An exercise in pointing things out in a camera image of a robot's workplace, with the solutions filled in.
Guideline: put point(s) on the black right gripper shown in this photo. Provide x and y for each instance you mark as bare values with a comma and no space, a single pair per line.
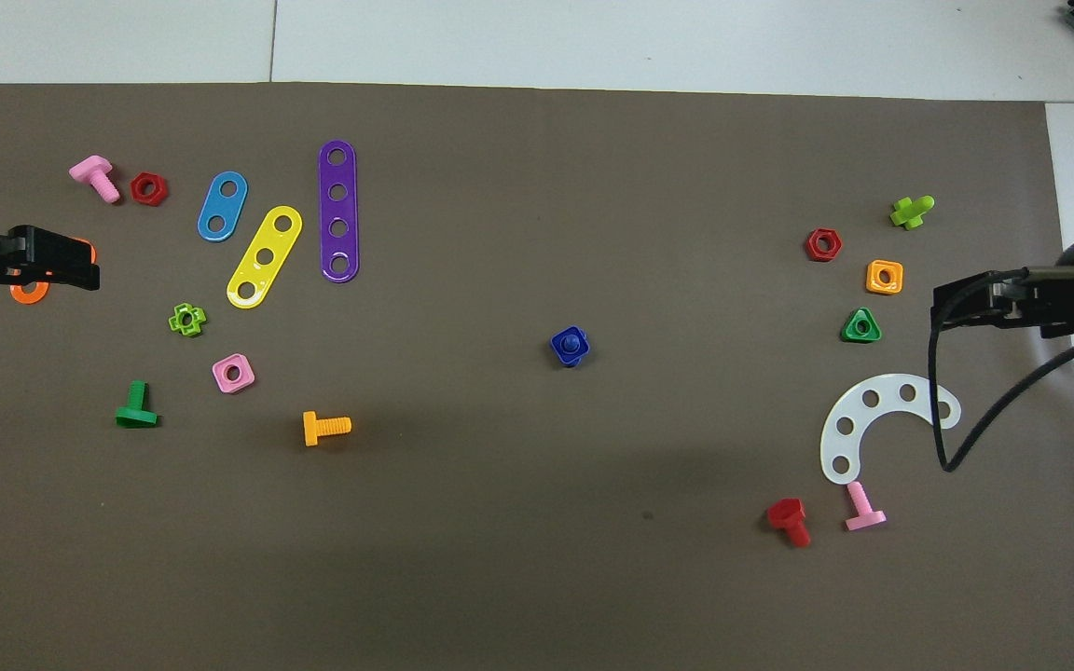
1068,308

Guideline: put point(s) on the blue plastic bolt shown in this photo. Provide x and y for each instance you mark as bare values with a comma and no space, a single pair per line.
573,344

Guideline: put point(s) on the blue square nut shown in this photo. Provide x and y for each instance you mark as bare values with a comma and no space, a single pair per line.
557,347

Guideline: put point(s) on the orange heart-shaped plate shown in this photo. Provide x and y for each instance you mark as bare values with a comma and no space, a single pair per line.
34,300

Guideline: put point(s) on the orange square nut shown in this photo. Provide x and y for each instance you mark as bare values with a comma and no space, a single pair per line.
872,282

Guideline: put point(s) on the pink plastic bolt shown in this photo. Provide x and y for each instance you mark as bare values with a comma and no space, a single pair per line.
94,175
861,508

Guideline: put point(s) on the light green cross bolt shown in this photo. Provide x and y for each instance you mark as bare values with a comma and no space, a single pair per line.
910,212

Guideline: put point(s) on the red hexagonal nut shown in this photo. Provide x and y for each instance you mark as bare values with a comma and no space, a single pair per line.
811,250
138,194

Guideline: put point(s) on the green triangular nut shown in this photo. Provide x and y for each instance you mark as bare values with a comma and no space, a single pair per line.
849,334

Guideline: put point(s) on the light green cross nut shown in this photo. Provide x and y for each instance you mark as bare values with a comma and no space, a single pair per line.
176,321

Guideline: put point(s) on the white curved perforated plate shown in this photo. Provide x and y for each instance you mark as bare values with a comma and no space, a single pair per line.
854,410

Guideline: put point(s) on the green plastic bolt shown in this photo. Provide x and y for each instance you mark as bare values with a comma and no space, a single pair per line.
136,416

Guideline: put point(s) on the blue two-hole strip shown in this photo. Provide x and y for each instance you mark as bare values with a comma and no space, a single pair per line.
222,206

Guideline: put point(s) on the pink square nut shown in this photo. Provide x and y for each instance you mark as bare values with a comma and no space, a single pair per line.
222,377

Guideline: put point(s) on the yellow three-hole strip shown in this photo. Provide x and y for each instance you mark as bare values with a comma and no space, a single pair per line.
274,240

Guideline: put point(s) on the red plastic bolt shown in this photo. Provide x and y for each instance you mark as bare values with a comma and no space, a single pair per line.
791,522

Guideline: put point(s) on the purple four-hole strip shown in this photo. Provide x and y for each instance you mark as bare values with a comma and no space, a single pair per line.
338,211

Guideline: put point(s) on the orange plastic bolt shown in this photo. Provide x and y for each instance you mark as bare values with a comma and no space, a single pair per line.
323,428

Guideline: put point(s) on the brown table mat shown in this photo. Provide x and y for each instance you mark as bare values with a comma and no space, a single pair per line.
537,513

